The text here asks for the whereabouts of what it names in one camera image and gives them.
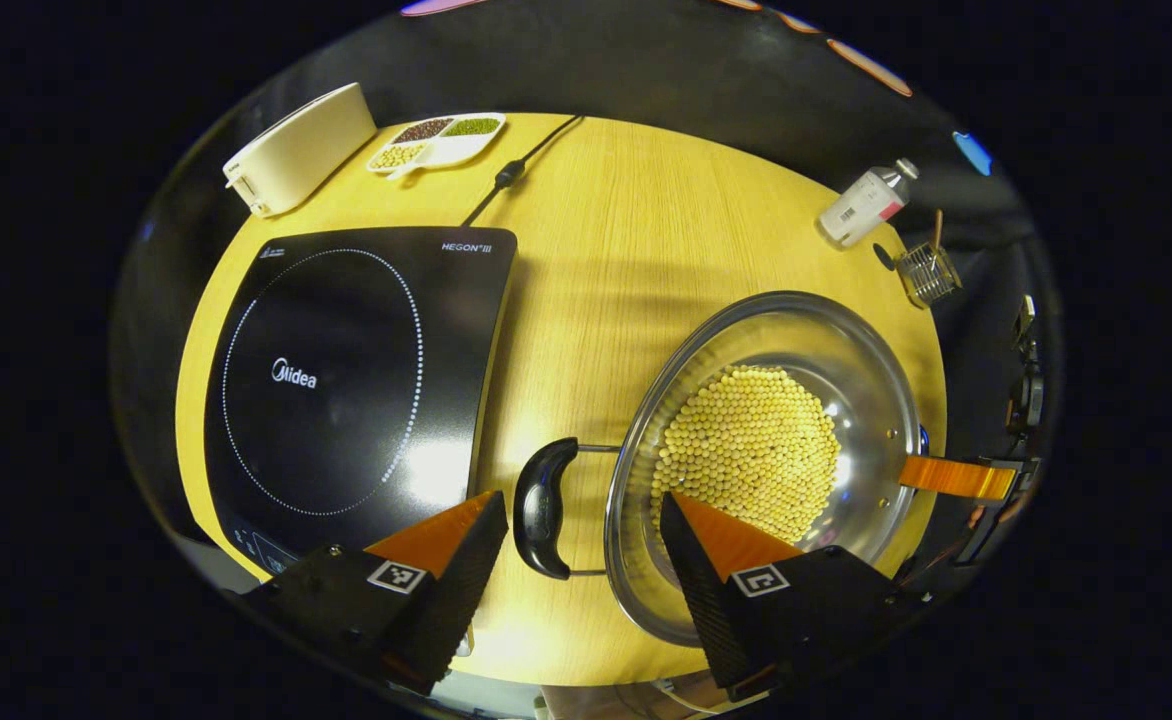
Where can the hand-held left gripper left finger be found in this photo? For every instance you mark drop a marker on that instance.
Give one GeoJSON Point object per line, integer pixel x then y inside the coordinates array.
{"type": "Point", "coordinates": [451, 605]}

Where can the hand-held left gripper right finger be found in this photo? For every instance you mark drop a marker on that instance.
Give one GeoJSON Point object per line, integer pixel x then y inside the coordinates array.
{"type": "Point", "coordinates": [711, 605]}

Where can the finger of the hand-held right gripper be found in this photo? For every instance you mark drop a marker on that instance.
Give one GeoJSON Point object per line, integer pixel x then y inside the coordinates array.
{"type": "Point", "coordinates": [956, 477]}

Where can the black induction cooktop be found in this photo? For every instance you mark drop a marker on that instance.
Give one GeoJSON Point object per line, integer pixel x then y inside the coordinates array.
{"type": "Point", "coordinates": [346, 380]}

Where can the brown wooden stick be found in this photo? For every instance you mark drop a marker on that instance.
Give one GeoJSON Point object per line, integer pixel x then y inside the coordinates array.
{"type": "Point", "coordinates": [937, 228]}

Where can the small black cap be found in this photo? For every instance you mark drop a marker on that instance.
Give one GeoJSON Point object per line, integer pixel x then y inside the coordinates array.
{"type": "Point", "coordinates": [884, 257]}

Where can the clear plastic bottle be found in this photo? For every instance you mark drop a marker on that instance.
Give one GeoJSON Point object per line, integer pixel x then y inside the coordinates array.
{"type": "Point", "coordinates": [866, 203]}

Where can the white divided dish of beans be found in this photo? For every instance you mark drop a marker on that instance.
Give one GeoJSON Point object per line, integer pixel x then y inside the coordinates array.
{"type": "Point", "coordinates": [436, 142]}

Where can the white toaster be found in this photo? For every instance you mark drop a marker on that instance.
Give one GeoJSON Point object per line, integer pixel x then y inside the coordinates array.
{"type": "Point", "coordinates": [296, 150]}

